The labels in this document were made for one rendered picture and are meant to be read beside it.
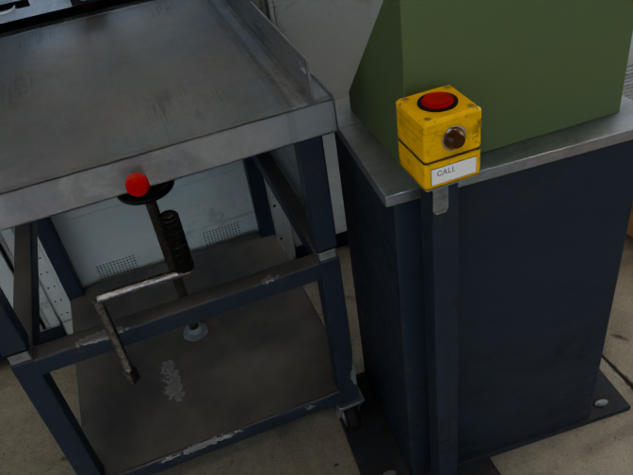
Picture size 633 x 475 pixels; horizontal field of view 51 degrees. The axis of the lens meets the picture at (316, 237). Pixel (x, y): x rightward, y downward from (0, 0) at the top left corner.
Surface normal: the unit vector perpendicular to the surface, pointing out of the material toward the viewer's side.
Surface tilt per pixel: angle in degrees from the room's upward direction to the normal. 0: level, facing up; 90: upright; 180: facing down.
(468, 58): 90
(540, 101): 90
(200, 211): 90
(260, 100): 0
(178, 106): 0
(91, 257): 90
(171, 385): 0
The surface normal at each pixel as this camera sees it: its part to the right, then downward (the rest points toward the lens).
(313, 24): 0.34, 0.55
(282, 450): -0.13, -0.78
